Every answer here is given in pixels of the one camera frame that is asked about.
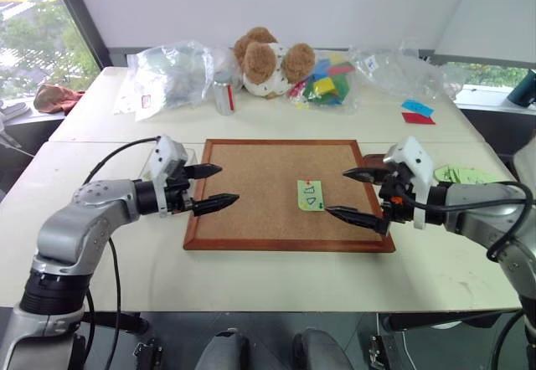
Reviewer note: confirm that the green paper cutouts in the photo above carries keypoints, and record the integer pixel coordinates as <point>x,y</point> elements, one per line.
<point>460,174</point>

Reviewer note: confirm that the crumpled clear plastic bag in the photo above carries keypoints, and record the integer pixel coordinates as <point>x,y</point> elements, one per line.
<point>402,70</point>

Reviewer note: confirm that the green paper note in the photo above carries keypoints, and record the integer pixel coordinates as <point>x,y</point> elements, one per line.
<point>310,194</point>

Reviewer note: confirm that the brown plush teddy bear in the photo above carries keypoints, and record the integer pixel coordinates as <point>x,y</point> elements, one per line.
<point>268,62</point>

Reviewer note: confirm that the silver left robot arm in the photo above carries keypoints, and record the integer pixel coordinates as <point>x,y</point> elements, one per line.
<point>79,223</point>

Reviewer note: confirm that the blue paper card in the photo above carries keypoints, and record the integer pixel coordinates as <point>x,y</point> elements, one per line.
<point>418,107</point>

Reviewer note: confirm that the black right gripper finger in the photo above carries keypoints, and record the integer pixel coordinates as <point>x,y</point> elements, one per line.
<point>363,174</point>
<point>356,216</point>

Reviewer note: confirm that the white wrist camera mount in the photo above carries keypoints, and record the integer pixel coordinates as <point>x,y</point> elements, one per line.
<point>165,157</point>
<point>414,165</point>

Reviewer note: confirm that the dark teal cup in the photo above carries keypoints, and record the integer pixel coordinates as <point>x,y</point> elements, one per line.
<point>523,87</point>

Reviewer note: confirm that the dark rounded robot leg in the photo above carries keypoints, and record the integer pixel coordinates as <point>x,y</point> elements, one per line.
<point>222,351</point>
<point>320,351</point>

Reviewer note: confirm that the brown cloth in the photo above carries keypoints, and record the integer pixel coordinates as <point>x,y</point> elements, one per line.
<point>56,98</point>

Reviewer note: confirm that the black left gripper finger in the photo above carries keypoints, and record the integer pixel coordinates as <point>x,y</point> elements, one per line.
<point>204,171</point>
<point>215,203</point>

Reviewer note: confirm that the red paper card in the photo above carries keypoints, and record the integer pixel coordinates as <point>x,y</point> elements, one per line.
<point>417,118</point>

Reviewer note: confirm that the wood framed cork board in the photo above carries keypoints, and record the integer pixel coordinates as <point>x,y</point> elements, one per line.
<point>285,194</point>

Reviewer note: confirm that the clear jar with red label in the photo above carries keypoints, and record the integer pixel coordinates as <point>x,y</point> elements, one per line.
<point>224,94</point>

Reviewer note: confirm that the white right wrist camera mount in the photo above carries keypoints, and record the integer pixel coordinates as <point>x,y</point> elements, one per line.
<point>414,165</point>

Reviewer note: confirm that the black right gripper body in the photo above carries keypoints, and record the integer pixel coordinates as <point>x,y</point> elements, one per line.
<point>393,196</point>

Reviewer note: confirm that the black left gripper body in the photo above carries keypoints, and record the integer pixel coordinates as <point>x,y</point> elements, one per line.
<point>179,192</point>

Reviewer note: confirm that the bag of coloured foam blocks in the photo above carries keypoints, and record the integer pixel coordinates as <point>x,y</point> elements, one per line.
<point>324,83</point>

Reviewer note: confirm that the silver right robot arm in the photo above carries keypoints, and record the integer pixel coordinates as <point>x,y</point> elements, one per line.
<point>486,213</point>

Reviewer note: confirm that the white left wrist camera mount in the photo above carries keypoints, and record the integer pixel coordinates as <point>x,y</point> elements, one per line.
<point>165,157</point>

